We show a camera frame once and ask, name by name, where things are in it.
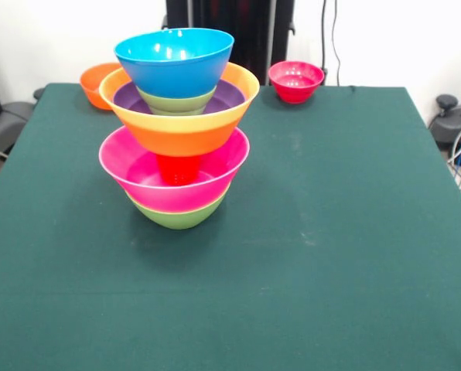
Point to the red cup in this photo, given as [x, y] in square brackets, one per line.
[178, 170]

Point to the large green bowl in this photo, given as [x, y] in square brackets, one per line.
[180, 220]

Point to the large pink bowl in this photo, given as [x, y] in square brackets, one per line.
[168, 199]

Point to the large orange bowl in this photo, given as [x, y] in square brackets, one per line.
[176, 139]

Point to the purple bowl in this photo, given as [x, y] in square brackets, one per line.
[230, 98]

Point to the light green bowl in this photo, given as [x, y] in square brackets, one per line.
[176, 103]

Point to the dark green tablecloth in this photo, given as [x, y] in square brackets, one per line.
[253, 290]

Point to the small pink bowl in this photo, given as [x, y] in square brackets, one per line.
[296, 92]

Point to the large blue bowl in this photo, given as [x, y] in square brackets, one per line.
[172, 77]

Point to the small orange bowl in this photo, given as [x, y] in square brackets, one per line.
[93, 96]

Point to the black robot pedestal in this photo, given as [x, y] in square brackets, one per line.
[246, 31]

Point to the grey pedestal foot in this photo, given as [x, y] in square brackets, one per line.
[10, 123]
[447, 127]

